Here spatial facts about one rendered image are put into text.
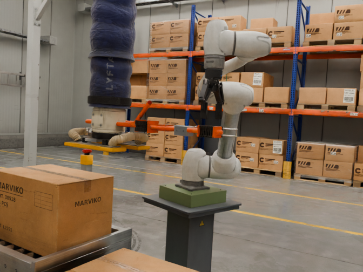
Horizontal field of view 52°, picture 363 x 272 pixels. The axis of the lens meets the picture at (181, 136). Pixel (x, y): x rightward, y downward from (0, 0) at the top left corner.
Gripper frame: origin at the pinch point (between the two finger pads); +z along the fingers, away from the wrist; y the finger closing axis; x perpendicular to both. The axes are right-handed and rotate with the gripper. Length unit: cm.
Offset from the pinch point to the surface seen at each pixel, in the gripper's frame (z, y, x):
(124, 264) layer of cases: 79, -1, -46
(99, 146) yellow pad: 17, 15, -52
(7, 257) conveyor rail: 76, 36, -91
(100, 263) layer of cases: 79, 6, -56
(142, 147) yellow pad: 18.1, -7.0, -42.8
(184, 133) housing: 8.3, 3.7, -11.0
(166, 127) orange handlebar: 6.0, 3.5, -20.9
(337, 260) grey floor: 133, -239, 22
